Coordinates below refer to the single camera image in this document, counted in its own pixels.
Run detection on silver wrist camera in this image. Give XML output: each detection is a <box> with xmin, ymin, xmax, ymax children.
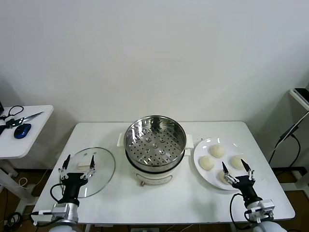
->
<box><xmin>31</xmin><ymin>204</ymin><xmax>70</xmax><ymax>225</ymax></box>
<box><xmin>250</xmin><ymin>198</ymin><xmax>276</xmax><ymax>222</ymax></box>

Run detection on white power strip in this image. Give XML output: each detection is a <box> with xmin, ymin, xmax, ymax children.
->
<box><xmin>130</xmin><ymin>227</ymin><xmax>160</xmax><ymax>232</ymax></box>

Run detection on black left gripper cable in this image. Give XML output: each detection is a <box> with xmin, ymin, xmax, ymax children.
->
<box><xmin>50</xmin><ymin>183</ymin><xmax>65</xmax><ymax>203</ymax></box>

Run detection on black floor cables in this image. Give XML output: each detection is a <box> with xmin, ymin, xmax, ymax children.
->
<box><xmin>0</xmin><ymin>211</ymin><xmax>24</xmax><ymax>229</ymax></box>

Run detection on stainless steel steamer basket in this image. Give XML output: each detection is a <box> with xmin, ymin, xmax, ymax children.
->
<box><xmin>117</xmin><ymin>115</ymin><xmax>194</xmax><ymax>168</ymax></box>

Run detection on black power cable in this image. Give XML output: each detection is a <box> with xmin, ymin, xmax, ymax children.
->
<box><xmin>268</xmin><ymin>112</ymin><xmax>309</xmax><ymax>170</ymax></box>

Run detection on white coiled floor cable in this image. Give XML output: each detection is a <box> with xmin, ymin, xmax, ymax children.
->
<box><xmin>18</xmin><ymin>169</ymin><xmax>49</xmax><ymax>189</ymax></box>

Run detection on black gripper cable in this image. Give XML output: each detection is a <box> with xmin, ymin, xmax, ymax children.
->
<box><xmin>50</xmin><ymin>183</ymin><xmax>65</xmax><ymax>203</ymax></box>
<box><xmin>229</xmin><ymin>192</ymin><xmax>246</xmax><ymax>232</ymax></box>

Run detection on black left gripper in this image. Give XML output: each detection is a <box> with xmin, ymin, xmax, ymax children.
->
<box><xmin>58</xmin><ymin>154</ymin><xmax>96</xmax><ymax>205</ymax></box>

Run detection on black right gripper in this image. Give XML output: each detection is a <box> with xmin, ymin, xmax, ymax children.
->
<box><xmin>221</xmin><ymin>158</ymin><xmax>263</xmax><ymax>206</ymax></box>

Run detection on round glass pot lid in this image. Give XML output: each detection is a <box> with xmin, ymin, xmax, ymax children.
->
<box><xmin>59</xmin><ymin>146</ymin><xmax>116</xmax><ymax>199</ymax></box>

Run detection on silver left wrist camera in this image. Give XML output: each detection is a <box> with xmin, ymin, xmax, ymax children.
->
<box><xmin>31</xmin><ymin>204</ymin><xmax>70</xmax><ymax>225</ymax></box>

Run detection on large white plate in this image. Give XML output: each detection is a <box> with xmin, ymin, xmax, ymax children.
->
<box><xmin>193</xmin><ymin>137</ymin><xmax>253</xmax><ymax>191</ymax></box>

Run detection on small green circuit board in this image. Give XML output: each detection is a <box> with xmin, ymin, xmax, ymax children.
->
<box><xmin>6</xmin><ymin>117</ymin><xmax>24</xmax><ymax>129</ymax></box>

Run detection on white electric cooking pot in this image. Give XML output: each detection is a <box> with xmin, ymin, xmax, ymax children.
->
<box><xmin>117</xmin><ymin>142</ymin><xmax>192</xmax><ymax>188</ymax></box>

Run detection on silver scissors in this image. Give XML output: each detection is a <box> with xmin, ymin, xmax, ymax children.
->
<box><xmin>18</xmin><ymin>111</ymin><xmax>45</xmax><ymax>123</ymax></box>

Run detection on blue computer mouse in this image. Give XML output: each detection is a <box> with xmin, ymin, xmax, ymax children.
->
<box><xmin>14</xmin><ymin>123</ymin><xmax>32</xmax><ymax>139</ymax></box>

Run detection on black looped strap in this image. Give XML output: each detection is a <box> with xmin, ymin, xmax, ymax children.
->
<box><xmin>0</xmin><ymin>105</ymin><xmax>24</xmax><ymax>121</ymax></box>

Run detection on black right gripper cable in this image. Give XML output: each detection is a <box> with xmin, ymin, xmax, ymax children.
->
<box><xmin>229</xmin><ymin>192</ymin><xmax>246</xmax><ymax>232</ymax></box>

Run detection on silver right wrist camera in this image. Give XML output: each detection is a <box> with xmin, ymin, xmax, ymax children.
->
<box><xmin>250</xmin><ymin>198</ymin><xmax>276</xmax><ymax>222</ymax></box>

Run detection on white steamed baozi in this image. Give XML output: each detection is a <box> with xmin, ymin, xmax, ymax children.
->
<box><xmin>228</xmin><ymin>155</ymin><xmax>248</xmax><ymax>170</ymax></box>
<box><xmin>218</xmin><ymin>169</ymin><xmax>237</xmax><ymax>186</ymax></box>
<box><xmin>198</xmin><ymin>156</ymin><xmax>215</xmax><ymax>171</ymax></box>
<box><xmin>209</xmin><ymin>144</ymin><xmax>225</xmax><ymax>159</ymax></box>

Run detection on black device on stand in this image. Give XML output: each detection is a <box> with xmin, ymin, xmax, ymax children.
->
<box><xmin>294</xmin><ymin>87</ymin><xmax>309</xmax><ymax>108</ymax></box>

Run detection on black power adapter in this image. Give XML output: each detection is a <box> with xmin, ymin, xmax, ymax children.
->
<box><xmin>279</xmin><ymin>123</ymin><xmax>300</xmax><ymax>144</ymax></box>

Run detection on white side table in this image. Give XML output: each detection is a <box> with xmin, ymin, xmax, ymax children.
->
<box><xmin>0</xmin><ymin>104</ymin><xmax>54</xmax><ymax>213</ymax></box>

